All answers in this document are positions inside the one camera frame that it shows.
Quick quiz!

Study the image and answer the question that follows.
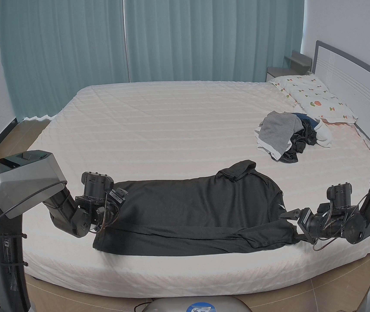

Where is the black T-shirt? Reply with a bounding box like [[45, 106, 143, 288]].
[[92, 161, 303, 257]]

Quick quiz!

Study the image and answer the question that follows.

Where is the pile of clothes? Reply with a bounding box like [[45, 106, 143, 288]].
[[255, 110, 333, 164]]

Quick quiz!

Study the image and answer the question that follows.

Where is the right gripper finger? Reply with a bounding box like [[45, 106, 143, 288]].
[[279, 209, 303, 221], [293, 233, 314, 244]]

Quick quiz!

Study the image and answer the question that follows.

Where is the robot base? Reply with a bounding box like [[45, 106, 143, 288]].
[[136, 297, 254, 312]]

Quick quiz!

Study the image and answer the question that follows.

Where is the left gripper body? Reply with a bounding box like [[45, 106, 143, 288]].
[[93, 201, 121, 232]]

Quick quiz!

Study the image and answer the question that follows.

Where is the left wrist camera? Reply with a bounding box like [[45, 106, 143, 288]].
[[108, 188, 129, 205]]

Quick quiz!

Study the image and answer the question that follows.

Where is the grey bedside table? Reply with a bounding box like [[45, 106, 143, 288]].
[[266, 51, 313, 83]]

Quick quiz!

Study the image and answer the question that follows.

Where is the white printed pillow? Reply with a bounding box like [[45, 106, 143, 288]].
[[267, 74, 359, 124]]

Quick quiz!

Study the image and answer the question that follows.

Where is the blue-green curtain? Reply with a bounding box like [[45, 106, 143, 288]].
[[123, 0, 305, 83], [0, 0, 130, 121]]

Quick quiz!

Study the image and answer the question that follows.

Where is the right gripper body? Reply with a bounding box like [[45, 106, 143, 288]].
[[297, 207, 330, 240]]

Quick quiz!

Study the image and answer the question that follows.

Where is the black cable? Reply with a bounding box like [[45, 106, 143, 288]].
[[0, 180, 69, 228]]

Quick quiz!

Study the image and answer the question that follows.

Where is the bed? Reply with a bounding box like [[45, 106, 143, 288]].
[[19, 40, 370, 300]]

